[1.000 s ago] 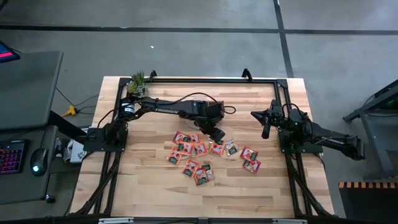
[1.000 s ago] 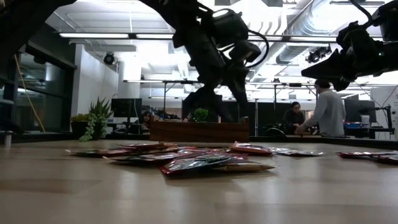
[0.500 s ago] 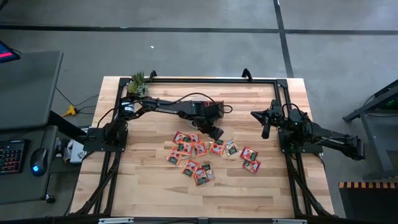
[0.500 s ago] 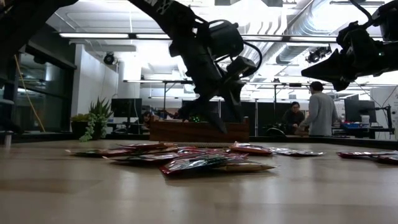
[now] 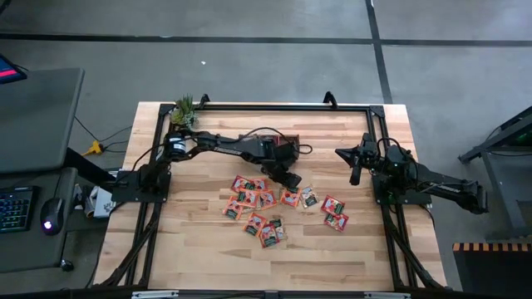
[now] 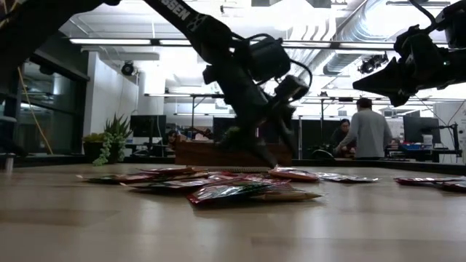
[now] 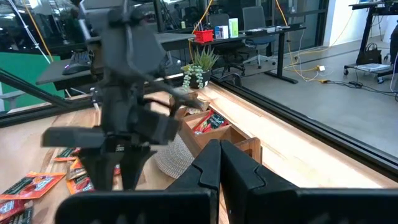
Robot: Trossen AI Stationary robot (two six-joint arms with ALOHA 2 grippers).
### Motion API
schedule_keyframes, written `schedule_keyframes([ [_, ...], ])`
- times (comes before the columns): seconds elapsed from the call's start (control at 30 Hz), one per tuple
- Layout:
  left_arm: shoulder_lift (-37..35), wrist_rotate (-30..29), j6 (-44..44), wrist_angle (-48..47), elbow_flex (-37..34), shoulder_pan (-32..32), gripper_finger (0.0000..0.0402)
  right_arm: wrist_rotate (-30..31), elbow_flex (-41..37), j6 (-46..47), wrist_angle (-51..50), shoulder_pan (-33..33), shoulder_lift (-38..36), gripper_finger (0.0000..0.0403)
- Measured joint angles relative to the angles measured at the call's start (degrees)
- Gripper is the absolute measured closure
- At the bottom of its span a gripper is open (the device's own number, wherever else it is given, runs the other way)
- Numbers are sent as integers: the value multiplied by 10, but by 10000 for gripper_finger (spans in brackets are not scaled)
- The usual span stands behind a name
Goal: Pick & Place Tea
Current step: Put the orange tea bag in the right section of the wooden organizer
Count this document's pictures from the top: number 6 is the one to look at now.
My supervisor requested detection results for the black ceiling spotlight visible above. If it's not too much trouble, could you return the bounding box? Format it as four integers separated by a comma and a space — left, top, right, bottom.
357, 52, 390, 76
120, 60, 136, 77

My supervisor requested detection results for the black computer monitor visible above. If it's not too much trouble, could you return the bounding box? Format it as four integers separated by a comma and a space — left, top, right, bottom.
130, 114, 167, 138
403, 110, 442, 145

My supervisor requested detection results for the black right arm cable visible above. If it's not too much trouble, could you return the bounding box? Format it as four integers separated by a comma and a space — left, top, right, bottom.
409, 0, 438, 32

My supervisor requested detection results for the wooden three-compartment tea box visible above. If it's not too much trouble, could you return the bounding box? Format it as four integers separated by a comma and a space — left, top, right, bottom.
174, 140, 293, 167

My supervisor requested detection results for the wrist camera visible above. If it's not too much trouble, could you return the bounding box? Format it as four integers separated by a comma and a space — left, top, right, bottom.
273, 74, 310, 103
394, 24, 423, 57

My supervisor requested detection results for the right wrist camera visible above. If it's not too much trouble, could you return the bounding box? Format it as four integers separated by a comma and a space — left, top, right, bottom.
394, 24, 423, 57

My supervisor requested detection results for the black aluminium table frame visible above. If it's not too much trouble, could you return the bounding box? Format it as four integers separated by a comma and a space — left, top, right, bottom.
0, 155, 466, 176

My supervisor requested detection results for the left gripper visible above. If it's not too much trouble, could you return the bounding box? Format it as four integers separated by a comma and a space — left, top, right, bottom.
203, 63, 296, 169

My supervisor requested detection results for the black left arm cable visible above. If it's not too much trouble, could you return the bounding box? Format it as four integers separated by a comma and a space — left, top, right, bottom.
232, 32, 314, 88

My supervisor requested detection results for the silver ventilation duct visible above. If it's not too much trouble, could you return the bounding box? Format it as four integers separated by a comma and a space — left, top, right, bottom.
283, 0, 405, 83

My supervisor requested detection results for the black background desk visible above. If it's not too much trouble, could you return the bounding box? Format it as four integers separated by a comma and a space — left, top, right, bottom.
391, 148, 463, 163

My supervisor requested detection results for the yellow strap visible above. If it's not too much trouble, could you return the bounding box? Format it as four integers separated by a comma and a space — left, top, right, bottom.
16, 67, 54, 156

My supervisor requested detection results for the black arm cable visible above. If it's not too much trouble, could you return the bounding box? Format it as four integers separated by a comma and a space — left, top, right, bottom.
232, 32, 314, 88
409, 0, 438, 32

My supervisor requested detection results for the black workstation frame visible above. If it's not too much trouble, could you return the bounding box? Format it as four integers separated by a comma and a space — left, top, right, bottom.
319, 96, 375, 157
189, 93, 226, 139

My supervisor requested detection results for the red strawberry tea packet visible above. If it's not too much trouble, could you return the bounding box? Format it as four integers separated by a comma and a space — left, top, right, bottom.
395, 176, 466, 186
186, 180, 292, 207
140, 166, 209, 176

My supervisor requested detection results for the black partition screen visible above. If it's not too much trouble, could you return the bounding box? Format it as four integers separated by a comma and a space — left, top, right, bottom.
213, 116, 343, 146

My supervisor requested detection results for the long LED light bar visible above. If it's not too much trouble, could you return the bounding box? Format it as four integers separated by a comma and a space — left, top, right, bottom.
68, 37, 396, 51

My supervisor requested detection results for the orange peach tea packet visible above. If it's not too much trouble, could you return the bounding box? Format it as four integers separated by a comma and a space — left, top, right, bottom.
119, 179, 219, 192
209, 172, 272, 184

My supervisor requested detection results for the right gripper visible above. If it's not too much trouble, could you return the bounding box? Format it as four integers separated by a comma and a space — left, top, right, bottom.
352, 27, 447, 108

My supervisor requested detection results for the potted green succulent plant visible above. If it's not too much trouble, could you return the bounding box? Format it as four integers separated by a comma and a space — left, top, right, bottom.
82, 114, 134, 167

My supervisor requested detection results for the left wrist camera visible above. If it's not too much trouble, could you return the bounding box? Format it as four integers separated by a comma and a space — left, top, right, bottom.
273, 74, 310, 103

